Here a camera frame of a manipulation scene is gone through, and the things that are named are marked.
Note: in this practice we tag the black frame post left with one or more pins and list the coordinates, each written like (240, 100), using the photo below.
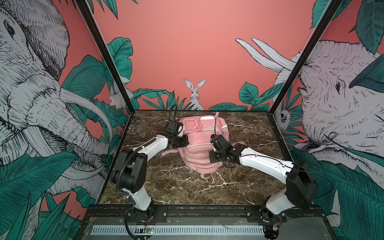
(98, 38)

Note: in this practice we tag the black frame post right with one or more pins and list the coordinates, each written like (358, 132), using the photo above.
(324, 21)

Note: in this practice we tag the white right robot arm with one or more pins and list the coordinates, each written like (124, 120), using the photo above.
(301, 185)

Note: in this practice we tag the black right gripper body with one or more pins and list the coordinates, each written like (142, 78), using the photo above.
(215, 157)

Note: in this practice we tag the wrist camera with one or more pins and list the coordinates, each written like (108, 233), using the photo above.
(174, 128)
(220, 142)

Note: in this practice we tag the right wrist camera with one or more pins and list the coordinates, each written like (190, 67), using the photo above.
(220, 142)

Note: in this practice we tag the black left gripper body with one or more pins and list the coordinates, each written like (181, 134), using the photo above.
(180, 140)

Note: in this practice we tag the black frame post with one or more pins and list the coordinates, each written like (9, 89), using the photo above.
(324, 21)
(98, 38)

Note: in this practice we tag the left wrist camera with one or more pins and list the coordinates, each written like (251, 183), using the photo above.
(174, 128)

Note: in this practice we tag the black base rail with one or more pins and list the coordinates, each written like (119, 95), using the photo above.
(164, 213)

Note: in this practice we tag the white ventilation grille strip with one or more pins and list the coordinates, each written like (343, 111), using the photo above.
(178, 230)

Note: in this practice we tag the pink student backpack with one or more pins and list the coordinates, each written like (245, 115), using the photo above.
(199, 129)

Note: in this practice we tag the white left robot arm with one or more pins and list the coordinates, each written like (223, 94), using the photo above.
(130, 170)

